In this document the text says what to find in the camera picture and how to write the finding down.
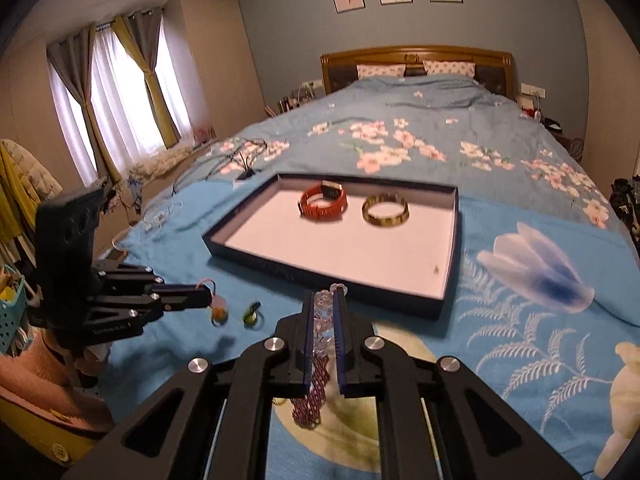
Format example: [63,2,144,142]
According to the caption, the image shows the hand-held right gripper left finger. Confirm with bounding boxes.
[60,290,315,480]

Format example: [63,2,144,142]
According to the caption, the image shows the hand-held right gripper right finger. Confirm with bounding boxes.
[334,290,583,480]

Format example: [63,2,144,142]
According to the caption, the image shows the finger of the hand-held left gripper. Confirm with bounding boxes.
[95,259,165,297]
[86,283,212,347]

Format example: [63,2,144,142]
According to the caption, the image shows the pink charm with string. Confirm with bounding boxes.
[199,280,227,312]

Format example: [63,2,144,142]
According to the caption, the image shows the purple bead bracelet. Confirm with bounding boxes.
[289,282,349,431]

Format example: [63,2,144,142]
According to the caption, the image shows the dark blue tray box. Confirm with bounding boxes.
[201,174,460,320]

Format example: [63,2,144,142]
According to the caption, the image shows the white earphones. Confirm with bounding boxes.
[114,199,184,252]

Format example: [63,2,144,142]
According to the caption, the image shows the blue plastic basket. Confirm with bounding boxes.
[0,265,28,356]

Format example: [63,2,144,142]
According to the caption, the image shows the white puffer jacket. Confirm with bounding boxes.
[0,139,63,271]

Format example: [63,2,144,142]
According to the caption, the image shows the fluffy white window cushion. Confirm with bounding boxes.
[130,144,195,179]

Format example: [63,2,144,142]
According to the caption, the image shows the pink hat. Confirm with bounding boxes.
[0,332,117,435]

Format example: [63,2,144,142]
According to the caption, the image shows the green bangle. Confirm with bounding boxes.
[361,192,410,228]

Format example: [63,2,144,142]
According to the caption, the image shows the orange smartwatch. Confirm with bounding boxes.
[299,182,349,222]

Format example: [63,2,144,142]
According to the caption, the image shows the light blue printed blanket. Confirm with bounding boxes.
[100,180,640,480]

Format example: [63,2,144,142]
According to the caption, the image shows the white sheer curtain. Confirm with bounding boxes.
[52,20,193,183]

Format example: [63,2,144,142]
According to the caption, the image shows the grey curtain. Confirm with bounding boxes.
[46,24,100,186]

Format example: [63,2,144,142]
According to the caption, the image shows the yellow curtain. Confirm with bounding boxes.
[111,16,181,147]

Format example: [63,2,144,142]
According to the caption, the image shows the floral blue duvet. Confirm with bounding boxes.
[175,74,615,233]

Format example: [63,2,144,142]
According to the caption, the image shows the dotted white pillow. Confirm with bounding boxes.
[356,63,407,80]
[422,60,476,77]

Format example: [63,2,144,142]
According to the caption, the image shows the wooden headboard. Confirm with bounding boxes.
[320,45,516,98]

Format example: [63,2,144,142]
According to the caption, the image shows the dark clothes pile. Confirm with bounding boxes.
[610,176,640,256]

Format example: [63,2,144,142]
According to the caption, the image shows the black cable bundle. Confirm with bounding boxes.
[172,137,271,196]

